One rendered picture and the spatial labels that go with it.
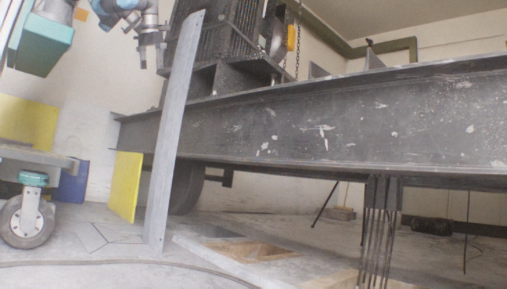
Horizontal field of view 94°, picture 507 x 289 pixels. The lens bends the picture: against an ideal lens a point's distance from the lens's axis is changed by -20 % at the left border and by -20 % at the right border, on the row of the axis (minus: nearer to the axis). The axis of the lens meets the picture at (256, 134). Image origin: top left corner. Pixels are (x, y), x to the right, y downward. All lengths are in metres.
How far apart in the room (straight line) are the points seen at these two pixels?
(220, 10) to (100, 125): 1.30
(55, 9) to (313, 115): 0.90
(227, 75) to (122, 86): 1.30
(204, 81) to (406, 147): 1.13
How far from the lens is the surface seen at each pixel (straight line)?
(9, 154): 0.99
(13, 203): 1.09
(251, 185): 3.15
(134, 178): 1.77
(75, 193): 2.15
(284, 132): 0.96
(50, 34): 1.06
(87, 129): 2.34
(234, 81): 1.41
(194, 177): 1.86
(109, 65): 2.51
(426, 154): 0.74
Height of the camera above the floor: 0.35
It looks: 9 degrees up
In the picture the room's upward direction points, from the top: 8 degrees clockwise
